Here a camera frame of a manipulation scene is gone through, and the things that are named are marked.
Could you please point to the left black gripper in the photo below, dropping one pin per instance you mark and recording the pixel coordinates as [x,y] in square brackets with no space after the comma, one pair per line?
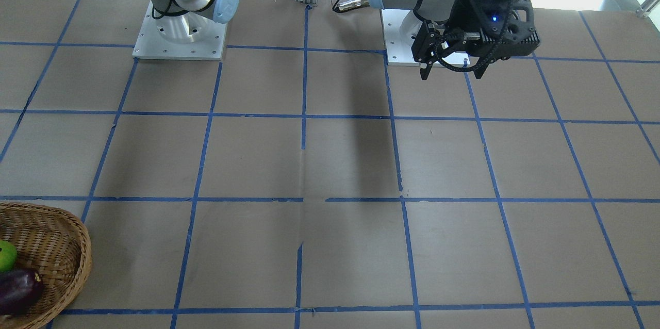
[468,9]

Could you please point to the green apple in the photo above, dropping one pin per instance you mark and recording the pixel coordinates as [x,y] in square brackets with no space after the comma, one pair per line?
[9,255]

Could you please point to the dark red apple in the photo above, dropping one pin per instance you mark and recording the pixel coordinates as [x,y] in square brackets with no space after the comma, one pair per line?
[20,289]

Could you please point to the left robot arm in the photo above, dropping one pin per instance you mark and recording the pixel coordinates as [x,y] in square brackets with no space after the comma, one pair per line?
[439,11]

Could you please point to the wicker basket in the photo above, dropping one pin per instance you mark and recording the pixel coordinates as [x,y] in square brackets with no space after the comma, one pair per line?
[56,244]

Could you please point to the silver metal connector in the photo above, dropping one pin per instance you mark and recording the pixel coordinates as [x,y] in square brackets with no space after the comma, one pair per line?
[342,6]

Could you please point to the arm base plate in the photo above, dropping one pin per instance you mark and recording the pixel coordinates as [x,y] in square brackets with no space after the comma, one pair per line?
[186,37]
[399,29]

